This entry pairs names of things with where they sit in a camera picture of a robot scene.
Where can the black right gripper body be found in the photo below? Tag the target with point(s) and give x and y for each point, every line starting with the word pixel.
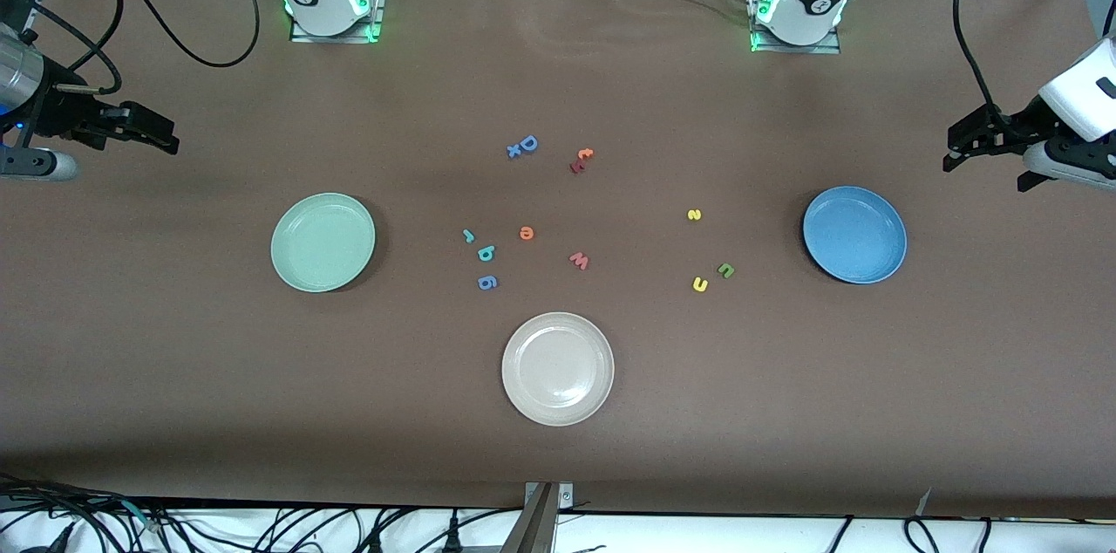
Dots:
pixel 59 115

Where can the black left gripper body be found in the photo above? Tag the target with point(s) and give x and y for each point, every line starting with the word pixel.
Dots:
pixel 1014 127

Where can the teal foam letter d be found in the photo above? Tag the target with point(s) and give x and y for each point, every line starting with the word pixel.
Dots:
pixel 486 253

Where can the blue plate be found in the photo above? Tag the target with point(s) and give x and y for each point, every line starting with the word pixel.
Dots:
pixel 854 235

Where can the light green plate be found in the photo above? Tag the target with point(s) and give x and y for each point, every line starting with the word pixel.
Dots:
pixel 323 242

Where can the blue foam letter g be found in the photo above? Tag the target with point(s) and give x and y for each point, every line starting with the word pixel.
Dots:
pixel 488 282

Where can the blue foam letter D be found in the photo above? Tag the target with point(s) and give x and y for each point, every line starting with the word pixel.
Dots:
pixel 528 144

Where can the red foam letter w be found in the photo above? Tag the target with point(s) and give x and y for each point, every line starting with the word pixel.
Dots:
pixel 580 262

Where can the white plate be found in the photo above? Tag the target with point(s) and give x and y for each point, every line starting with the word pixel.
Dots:
pixel 558 370

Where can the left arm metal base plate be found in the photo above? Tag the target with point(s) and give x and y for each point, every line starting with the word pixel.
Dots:
pixel 793 49

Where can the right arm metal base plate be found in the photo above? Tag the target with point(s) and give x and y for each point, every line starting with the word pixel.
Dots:
pixel 336 38

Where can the metal table bracket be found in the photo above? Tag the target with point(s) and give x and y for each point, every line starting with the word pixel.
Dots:
pixel 536 527

